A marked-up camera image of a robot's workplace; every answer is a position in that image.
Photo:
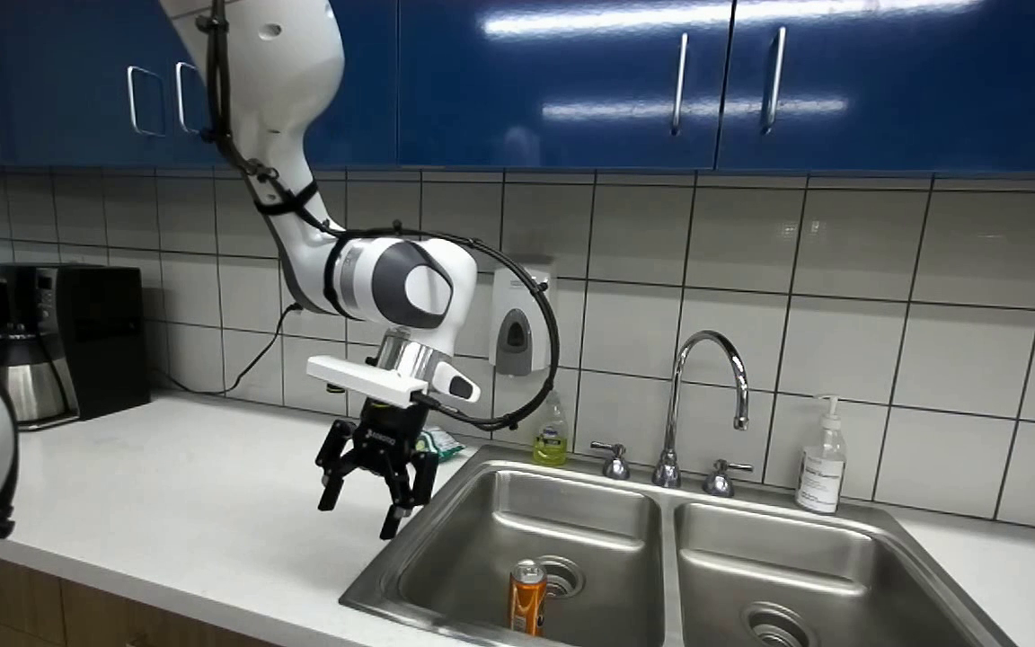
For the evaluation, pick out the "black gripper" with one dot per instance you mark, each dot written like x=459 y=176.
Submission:
x=389 y=430

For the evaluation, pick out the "orange drink can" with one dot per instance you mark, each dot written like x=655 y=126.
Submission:
x=528 y=597

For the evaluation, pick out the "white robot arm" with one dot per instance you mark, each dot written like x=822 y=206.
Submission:
x=288 y=58

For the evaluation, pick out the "stainless steel double sink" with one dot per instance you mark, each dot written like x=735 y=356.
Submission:
x=614 y=527

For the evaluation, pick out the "green snack bag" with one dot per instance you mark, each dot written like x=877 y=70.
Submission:
x=446 y=452

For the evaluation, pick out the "yellow-green dish soap bottle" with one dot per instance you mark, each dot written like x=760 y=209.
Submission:
x=550 y=446

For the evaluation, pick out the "chrome faucet knob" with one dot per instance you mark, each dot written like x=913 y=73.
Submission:
x=616 y=461
x=722 y=480

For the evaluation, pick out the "black box appliance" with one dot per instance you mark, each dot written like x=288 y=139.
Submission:
x=106 y=342

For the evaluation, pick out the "chrome gooseneck faucet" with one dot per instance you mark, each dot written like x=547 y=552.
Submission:
x=674 y=418

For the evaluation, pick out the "silver coffee carafe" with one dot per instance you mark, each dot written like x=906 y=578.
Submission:
x=34 y=380

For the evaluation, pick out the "blue cabinet door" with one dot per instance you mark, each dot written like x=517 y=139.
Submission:
x=36 y=85
x=924 y=85
x=565 y=73
x=367 y=85

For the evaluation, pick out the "clear pump soap bottle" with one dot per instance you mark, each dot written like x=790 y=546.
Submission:
x=822 y=471

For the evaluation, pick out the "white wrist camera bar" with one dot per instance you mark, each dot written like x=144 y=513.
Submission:
x=367 y=380

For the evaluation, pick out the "white wall soap dispenser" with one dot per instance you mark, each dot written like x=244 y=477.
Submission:
x=520 y=327

